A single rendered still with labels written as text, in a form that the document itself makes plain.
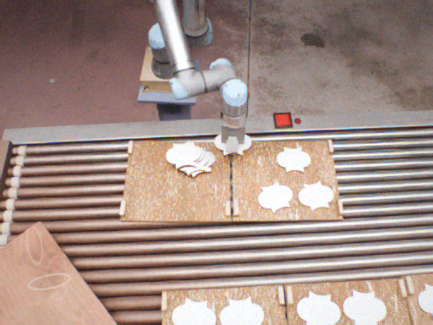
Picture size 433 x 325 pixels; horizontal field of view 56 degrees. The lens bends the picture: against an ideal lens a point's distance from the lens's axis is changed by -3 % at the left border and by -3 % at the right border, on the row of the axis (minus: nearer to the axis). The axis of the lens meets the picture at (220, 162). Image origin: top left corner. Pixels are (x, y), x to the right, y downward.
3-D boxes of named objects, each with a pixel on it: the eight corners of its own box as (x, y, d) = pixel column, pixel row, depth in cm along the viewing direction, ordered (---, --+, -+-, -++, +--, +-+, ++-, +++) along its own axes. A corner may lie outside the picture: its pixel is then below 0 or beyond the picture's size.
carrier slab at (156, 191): (130, 143, 175) (130, 141, 173) (229, 143, 175) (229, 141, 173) (121, 222, 157) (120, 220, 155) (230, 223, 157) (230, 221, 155)
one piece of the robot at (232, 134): (217, 132, 137) (218, 157, 151) (245, 134, 137) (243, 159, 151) (221, 103, 143) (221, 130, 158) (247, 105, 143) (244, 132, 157)
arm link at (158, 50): (148, 45, 185) (143, 23, 173) (178, 38, 187) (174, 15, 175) (155, 65, 180) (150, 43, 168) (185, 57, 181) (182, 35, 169)
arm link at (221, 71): (198, 62, 138) (208, 85, 133) (230, 53, 140) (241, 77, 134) (200, 78, 145) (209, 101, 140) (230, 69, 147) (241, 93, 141)
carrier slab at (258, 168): (231, 143, 175) (231, 140, 173) (329, 142, 175) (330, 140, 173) (232, 222, 157) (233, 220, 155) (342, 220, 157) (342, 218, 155)
